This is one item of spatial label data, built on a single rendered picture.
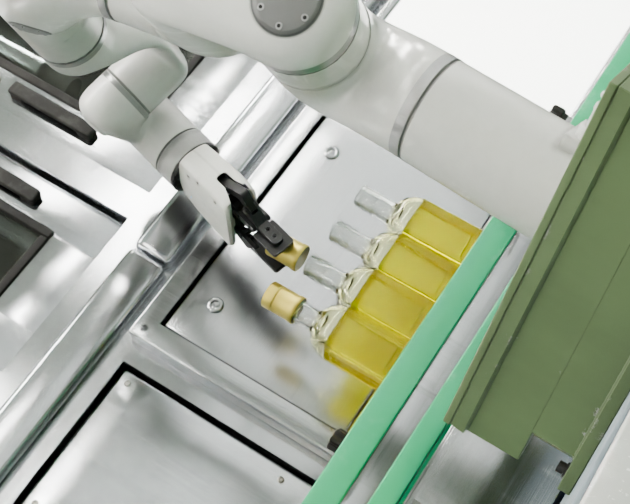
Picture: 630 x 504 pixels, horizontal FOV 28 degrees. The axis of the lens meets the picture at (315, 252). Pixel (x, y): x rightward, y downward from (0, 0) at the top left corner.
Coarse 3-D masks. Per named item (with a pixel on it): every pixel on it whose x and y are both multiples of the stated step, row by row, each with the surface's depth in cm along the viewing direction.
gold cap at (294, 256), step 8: (296, 240) 152; (288, 248) 151; (296, 248) 151; (304, 248) 151; (272, 256) 152; (280, 256) 151; (288, 256) 151; (296, 256) 150; (304, 256) 154; (288, 264) 151; (296, 264) 153
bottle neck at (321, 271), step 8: (312, 256) 151; (312, 264) 150; (320, 264) 150; (328, 264) 150; (304, 272) 151; (312, 272) 150; (320, 272) 150; (328, 272) 150; (336, 272) 150; (344, 272) 150; (312, 280) 151; (320, 280) 150; (328, 280) 150; (336, 280) 149; (328, 288) 150; (336, 288) 149
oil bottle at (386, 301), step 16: (352, 272) 149; (368, 272) 148; (352, 288) 147; (368, 288) 147; (384, 288) 147; (400, 288) 147; (352, 304) 146; (368, 304) 146; (384, 304) 146; (400, 304) 146; (416, 304) 146; (432, 304) 146; (384, 320) 145; (400, 320) 145; (416, 320) 145
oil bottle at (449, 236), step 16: (400, 208) 153; (416, 208) 152; (432, 208) 152; (400, 224) 152; (416, 224) 151; (432, 224) 151; (448, 224) 151; (464, 224) 151; (416, 240) 151; (432, 240) 150; (448, 240) 150; (464, 240) 150; (448, 256) 150; (464, 256) 149
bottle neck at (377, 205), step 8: (360, 192) 155; (368, 192) 155; (376, 192) 155; (360, 200) 155; (368, 200) 155; (376, 200) 154; (384, 200) 155; (360, 208) 156; (368, 208) 155; (376, 208) 154; (384, 208) 154; (376, 216) 155; (384, 216) 154
